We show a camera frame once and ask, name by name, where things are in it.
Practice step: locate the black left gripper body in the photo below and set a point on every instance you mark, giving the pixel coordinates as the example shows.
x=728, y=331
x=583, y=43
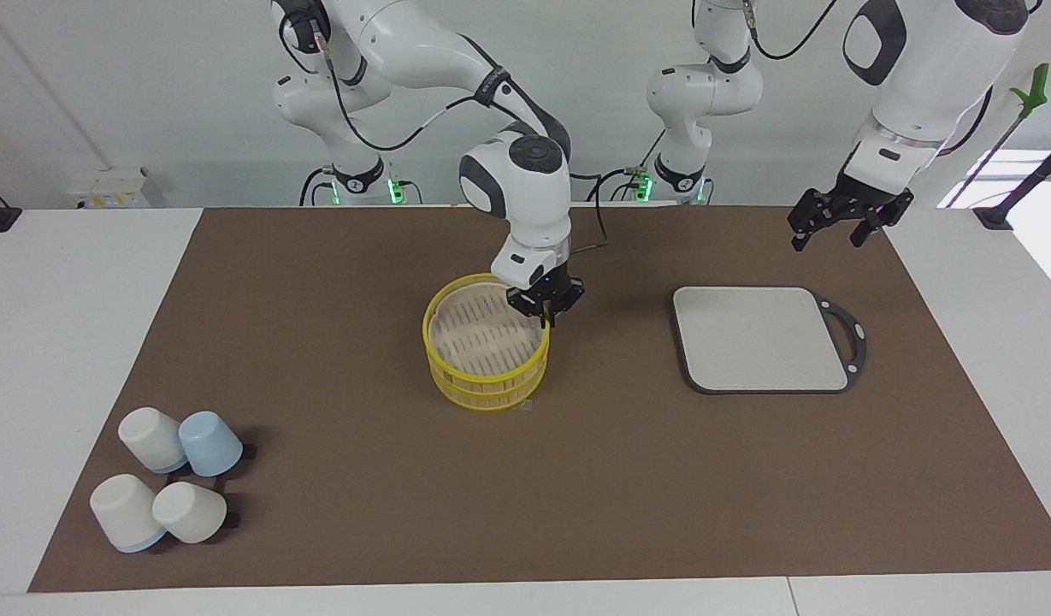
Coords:
x=871, y=192

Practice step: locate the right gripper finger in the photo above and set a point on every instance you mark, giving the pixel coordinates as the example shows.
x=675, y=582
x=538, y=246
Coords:
x=525, y=299
x=563, y=295

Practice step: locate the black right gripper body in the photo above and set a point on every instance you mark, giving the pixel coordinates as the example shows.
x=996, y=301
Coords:
x=549, y=282

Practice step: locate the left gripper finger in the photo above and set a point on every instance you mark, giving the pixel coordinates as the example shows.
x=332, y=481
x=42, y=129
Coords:
x=876, y=221
x=811, y=214

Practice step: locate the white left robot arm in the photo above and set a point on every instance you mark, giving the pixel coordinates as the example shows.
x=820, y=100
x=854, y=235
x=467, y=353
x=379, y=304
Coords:
x=935, y=77

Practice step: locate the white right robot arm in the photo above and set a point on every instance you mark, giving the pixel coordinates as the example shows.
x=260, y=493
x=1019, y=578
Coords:
x=534, y=197

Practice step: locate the yellow bamboo steamer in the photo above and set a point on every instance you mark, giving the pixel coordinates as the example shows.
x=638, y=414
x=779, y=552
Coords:
x=491, y=395

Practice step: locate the black stand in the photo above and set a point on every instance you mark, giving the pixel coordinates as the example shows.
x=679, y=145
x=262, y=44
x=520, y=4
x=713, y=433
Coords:
x=995, y=216

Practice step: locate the white cutting board grey rim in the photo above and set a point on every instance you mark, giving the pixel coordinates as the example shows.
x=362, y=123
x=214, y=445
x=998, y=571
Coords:
x=756, y=338

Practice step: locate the green-tipped pole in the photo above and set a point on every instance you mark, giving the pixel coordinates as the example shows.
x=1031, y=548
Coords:
x=1036, y=90

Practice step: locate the brown table mat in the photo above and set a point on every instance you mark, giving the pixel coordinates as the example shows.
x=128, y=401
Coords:
x=576, y=496

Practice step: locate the light blue plastic cup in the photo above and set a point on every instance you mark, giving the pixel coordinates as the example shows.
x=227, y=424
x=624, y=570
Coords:
x=210, y=445

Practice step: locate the white plastic cup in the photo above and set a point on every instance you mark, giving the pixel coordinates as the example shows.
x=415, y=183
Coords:
x=149, y=436
x=187, y=512
x=123, y=512

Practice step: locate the white box yellow labels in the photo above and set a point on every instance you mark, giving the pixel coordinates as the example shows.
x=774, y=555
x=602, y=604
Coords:
x=106, y=192

